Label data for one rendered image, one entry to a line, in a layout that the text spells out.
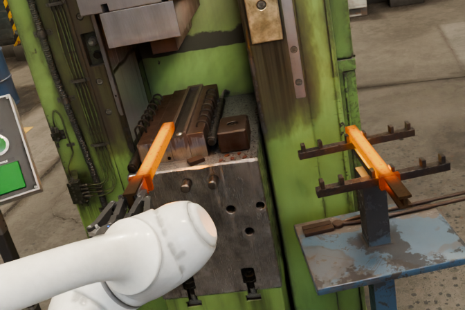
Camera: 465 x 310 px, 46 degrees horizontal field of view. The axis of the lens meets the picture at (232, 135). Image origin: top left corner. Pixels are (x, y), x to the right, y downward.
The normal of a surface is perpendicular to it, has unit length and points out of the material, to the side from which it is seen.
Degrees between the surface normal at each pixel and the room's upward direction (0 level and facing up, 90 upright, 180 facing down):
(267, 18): 90
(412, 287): 0
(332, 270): 0
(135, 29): 90
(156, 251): 56
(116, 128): 90
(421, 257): 0
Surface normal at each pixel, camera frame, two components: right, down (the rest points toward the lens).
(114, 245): 0.60, -0.63
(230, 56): -0.07, 0.41
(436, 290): -0.19, -0.90
